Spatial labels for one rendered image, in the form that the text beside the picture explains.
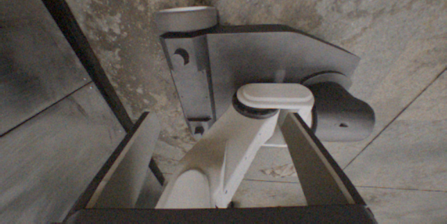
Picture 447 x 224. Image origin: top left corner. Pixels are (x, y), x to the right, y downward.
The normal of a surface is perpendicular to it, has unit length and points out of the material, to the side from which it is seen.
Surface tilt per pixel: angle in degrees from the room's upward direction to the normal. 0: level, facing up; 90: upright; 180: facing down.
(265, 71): 0
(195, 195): 90
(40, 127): 89
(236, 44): 0
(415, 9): 0
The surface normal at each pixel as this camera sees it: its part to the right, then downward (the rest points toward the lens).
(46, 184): 1.00, 0.07
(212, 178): -0.05, -0.79
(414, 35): -0.09, 0.61
